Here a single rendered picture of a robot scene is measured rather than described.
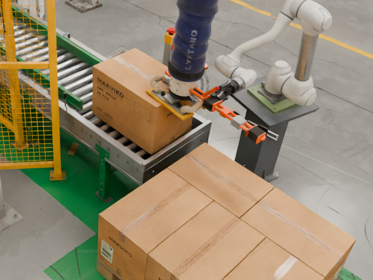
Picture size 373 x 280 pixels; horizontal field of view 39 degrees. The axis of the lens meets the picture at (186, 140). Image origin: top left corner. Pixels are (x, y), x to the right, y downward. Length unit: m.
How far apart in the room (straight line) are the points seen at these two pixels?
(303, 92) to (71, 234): 1.85
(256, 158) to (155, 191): 1.08
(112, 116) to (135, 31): 2.50
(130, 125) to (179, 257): 1.04
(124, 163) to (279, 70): 1.23
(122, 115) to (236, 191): 0.92
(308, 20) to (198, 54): 0.71
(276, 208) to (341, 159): 1.56
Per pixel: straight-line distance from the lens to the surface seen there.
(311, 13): 3.34
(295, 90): 3.68
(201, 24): 3.03
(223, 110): 3.16
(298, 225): 3.36
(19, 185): 4.16
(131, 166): 3.53
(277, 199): 3.47
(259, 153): 4.08
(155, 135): 3.48
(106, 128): 3.79
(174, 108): 3.29
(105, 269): 3.51
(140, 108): 3.45
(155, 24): 6.29
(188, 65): 3.16
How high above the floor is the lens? 2.92
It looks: 39 degrees down
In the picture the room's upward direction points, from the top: 9 degrees clockwise
